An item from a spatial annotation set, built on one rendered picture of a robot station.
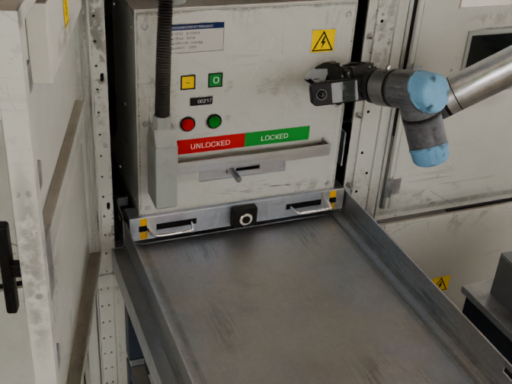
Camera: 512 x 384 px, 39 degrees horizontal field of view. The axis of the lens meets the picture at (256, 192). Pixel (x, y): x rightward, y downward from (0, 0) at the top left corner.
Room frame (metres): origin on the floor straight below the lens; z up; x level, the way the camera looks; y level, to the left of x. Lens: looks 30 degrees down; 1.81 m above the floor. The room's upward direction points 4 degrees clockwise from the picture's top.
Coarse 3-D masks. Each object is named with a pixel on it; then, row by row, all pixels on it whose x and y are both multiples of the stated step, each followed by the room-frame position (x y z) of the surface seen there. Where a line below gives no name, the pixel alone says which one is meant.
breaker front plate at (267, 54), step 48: (144, 48) 1.38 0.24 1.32; (240, 48) 1.46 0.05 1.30; (288, 48) 1.51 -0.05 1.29; (336, 48) 1.55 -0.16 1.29; (144, 96) 1.38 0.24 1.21; (192, 96) 1.42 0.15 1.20; (240, 96) 1.47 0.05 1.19; (288, 96) 1.51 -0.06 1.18; (144, 144) 1.38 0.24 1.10; (288, 144) 1.52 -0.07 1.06; (336, 144) 1.56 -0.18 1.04; (144, 192) 1.38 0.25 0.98; (192, 192) 1.42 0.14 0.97; (240, 192) 1.47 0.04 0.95; (288, 192) 1.52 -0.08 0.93
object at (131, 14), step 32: (128, 0) 1.45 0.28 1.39; (192, 0) 1.48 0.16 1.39; (224, 0) 1.50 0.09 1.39; (256, 0) 1.51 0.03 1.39; (288, 0) 1.53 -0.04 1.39; (320, 0) 1.53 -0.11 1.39; (352, 0) 1.56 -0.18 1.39; (128, 32) 1.43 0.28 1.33; (128, 64) 1.44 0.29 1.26; (128, 96) 1.45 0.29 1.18; (128, 128) 1.46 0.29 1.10; (128, 160) 1.47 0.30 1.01; (128, 192) 1.48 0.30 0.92
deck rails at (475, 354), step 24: (336, 216) 1.55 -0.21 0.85; (360, 216) 1.49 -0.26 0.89; (360, 240) 1.45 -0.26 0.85; (384, 240) 1.39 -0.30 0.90; (144, 264) 1.29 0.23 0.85; (384, 264) 1.36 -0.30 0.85; (408, 264) 1.29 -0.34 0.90; (144, 288) 1.20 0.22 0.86; (408, 288) 1.28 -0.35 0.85; (432, 288) 1.21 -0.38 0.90; (168, 312) 1.14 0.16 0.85; (432, 312) 1.20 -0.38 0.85; (456, 312) 1.13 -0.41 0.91; (168, 336) 1.02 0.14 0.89; (456, 336) 1.12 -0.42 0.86; (480, 336) 1.06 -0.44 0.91; (168, 360) 1.00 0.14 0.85; (456, 360) 1.06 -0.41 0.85; (480, 360) 1.05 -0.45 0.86; (504, 360) 1.00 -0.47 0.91
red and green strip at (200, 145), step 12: (252, 132) 1.48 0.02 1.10; (264, 132) 1.49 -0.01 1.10; (276, 132) 1.50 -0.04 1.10; (288, 132) 1.51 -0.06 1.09; (300, 132) 1.53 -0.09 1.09; (180, 144) 1.41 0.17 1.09; (192, 144) 1.42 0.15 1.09; (204, 144) 1.43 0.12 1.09; (216, 144) 1.45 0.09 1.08; (228, 144) 1.46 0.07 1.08; (240, 144) 1.47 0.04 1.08; (252, 144) 1.48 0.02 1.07; (264, 144) 1.49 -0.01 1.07
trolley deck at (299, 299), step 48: (192, 240) 1.41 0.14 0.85; (240, 240) 1.42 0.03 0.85; (288, 240) 1.44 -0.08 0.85; (336, 240) 1.45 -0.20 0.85; (192, 288) 1.23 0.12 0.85; (240, 288) 1.24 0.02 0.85; (288, 288) 1.25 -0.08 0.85; (336, 288) 1.26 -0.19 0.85; (384, 288) 1.27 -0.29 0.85; (144, 336) 1.06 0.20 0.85; (192, 336) 1.08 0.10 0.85; (240, 336) 1.09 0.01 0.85; (288, 336) 1.10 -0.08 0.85; (336, 336) 1.11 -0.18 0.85; (384, 336) 1.12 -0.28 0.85; (432, 336) 1.13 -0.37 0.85
